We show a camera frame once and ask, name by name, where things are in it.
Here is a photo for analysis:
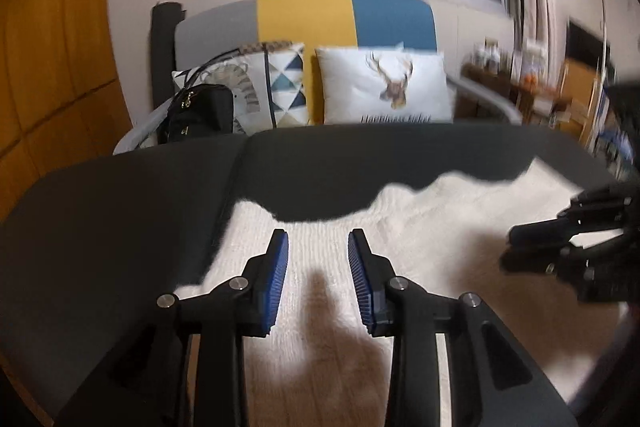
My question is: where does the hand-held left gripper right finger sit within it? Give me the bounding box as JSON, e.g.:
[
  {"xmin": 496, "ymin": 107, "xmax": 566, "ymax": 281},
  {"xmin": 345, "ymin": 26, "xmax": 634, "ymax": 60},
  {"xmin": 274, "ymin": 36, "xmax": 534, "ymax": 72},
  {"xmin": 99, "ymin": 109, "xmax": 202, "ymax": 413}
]
[{"xmin": 348, "ymin": 228, "xmax": 576, "ymax": 427}]

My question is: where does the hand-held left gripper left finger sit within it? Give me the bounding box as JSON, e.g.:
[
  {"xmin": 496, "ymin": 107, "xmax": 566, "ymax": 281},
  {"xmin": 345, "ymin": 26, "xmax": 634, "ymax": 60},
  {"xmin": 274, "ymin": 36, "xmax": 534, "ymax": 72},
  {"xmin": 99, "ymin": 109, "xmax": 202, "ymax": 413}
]
[{"xmin": 55, "ymin": 228, "xmax": 290, "ymax": 427}]

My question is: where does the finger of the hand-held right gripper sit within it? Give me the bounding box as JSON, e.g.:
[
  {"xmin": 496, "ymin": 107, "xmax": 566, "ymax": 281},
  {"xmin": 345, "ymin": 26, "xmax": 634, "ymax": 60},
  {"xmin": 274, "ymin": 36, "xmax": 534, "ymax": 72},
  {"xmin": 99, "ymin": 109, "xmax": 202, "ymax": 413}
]
[
  {"xmin": 500, "ymin": 248, "xmax": 591, "ymax": 279},
  {"xmin": 507, "ymin": 216, "xmax": 581, "ymax": 249}
]

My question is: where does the white knit sweater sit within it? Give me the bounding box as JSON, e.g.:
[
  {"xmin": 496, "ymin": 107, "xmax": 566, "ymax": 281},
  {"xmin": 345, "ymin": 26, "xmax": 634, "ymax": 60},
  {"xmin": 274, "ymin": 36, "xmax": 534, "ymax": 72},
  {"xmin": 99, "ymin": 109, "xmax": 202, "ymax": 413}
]
[{"xmin": 175, "ymin": 157, "xmax": 636, "ymax": 427}]

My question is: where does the wooden side desk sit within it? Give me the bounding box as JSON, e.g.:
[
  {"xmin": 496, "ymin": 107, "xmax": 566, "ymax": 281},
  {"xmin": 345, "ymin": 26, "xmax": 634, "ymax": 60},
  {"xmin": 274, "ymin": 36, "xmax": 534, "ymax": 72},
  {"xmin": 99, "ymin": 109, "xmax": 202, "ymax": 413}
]
[{"xmin": 460, "ymin": 64, "xmax": 576, "ymax": 132}]

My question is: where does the black handbag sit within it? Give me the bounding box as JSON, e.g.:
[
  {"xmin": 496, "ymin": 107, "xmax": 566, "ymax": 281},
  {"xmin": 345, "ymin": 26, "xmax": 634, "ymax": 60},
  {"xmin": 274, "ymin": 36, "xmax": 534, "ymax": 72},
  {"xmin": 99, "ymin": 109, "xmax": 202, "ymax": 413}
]
[{"xmin": 165, "ymin": 42, "xmax": 291, "ymax": 142}]

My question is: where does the white deer print cushion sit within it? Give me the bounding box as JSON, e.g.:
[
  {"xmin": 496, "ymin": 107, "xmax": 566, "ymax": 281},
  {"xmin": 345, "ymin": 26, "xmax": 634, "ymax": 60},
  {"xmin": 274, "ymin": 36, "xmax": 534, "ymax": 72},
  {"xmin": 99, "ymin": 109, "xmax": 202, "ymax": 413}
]
[{"xmin": 315, "ymin": 44, "xmax": 456, "ymax": 125}]

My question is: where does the black monitor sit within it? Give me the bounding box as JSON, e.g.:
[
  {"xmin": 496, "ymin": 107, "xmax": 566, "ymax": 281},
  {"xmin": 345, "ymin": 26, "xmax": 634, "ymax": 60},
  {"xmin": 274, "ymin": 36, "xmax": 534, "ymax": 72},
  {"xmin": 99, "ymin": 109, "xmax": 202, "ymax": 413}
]
[{"xmin": 567, "ymin": 19, "xmax": 608, "ymax": 68}]

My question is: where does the geometric triangle print cushion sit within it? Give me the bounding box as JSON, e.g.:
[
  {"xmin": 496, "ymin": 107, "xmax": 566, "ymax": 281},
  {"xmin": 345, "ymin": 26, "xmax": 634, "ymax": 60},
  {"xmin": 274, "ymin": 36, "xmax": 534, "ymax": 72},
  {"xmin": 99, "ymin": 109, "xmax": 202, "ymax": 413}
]
[{"xmin": 171, "ymin": 42, "xmax": 307, "ymax": 130}]

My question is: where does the grey yellow blue sofa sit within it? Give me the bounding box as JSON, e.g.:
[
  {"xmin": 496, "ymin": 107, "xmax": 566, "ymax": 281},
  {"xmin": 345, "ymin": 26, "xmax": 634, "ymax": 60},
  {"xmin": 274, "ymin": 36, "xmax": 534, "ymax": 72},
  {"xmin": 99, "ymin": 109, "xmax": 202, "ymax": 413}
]
[{"xmin": 112, "ymin": 0, "xmax": 523, "ymax": 155}]

